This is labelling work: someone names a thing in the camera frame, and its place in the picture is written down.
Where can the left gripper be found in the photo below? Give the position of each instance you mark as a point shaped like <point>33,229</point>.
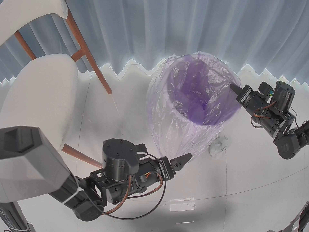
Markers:
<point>159,168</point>

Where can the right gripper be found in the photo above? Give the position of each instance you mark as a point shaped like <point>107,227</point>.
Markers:
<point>253,99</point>

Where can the purple plastic bag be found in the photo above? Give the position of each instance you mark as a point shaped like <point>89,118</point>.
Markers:
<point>193,86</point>

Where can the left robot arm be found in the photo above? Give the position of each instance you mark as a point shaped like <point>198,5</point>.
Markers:
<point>36,168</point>

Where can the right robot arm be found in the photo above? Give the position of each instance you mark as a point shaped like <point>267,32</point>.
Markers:
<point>284,98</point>

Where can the white trash bin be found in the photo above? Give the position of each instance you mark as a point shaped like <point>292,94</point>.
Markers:
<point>193,139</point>

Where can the crumpled white paper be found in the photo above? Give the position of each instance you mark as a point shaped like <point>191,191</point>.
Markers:
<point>219,147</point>

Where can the white curtain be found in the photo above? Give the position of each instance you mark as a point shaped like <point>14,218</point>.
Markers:
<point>183,18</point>

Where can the white chair with wooden legs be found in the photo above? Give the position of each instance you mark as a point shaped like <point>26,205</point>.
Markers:
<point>41,88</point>

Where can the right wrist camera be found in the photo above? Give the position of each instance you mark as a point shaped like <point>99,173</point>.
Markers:
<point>265,89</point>

